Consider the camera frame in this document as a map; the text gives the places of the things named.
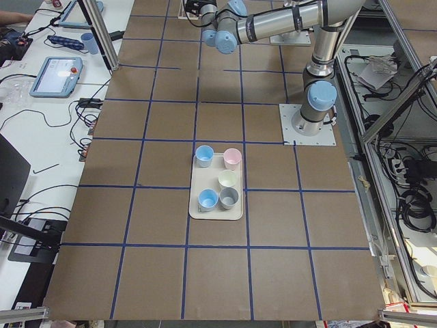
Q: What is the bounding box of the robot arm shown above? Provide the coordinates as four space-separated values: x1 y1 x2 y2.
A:
180 1 344 135

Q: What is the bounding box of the pink plastic cup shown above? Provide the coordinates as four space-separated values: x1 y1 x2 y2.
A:
223 148 242 170

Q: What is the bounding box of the cream white plastic cup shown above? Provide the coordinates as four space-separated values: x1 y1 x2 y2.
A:
218 169 238 189

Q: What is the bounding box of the light blue cup right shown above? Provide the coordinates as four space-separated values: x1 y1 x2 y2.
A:
195 145 214 168

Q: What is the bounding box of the light blue cup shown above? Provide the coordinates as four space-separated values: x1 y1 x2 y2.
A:
197 189 219 212
195 145 214 168

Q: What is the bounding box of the grey plastic cup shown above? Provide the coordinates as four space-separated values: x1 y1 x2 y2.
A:
219 187 239 210

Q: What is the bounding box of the light blue cup front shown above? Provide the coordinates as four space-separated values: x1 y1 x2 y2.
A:
197 189 219 212

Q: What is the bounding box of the blue cup on desk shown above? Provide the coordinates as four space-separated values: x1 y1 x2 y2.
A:
81 32 99 55

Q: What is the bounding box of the white serving tray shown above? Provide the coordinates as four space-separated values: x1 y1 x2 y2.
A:
188 153 244 221

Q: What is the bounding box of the near teach pendant tablet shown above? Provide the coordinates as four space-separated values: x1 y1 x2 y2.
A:
29 57 83 98

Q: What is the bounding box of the teach pendant tablet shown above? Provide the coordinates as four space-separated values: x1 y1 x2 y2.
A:
29 57 83 98
59 1 90 29

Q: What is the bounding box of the black monitor stand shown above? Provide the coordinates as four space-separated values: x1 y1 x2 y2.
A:
1 137 67 264

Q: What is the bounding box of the far teach pendant tablet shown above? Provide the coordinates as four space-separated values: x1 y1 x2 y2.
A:
59 1 90 29

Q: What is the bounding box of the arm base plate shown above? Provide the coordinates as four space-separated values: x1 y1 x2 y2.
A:
279 104 336 146
270 31 311 46

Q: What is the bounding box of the white wire dish rack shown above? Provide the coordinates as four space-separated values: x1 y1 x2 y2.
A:
178 0 199 21

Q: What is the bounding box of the aluminium frame post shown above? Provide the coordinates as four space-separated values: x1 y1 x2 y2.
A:
78 0 119 72

